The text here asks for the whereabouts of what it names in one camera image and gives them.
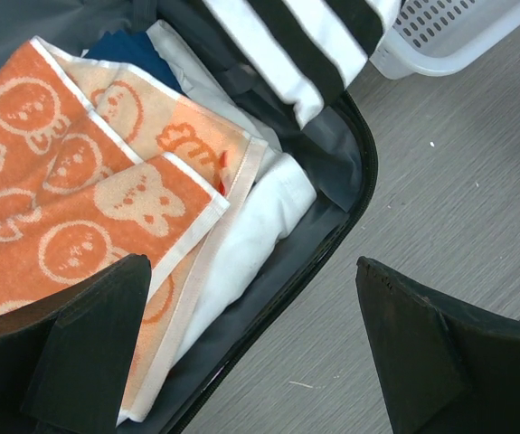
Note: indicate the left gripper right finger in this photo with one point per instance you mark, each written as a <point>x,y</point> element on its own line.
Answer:
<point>444,365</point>

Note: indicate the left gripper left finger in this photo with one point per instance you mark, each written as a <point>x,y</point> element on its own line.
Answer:
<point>65,359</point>

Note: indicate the orange white mesh garment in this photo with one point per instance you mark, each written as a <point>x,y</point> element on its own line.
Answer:
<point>98,160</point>

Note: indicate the black white space suitcase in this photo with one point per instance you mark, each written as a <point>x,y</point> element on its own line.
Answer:
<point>337,150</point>

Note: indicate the blue garment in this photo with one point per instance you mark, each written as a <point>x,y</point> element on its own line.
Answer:
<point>135,49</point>

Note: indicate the white plastic mesh basket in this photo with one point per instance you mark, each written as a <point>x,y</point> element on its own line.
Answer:
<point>440,38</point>

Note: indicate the black white striped garment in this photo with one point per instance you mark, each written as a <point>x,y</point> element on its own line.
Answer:
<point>307,52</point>

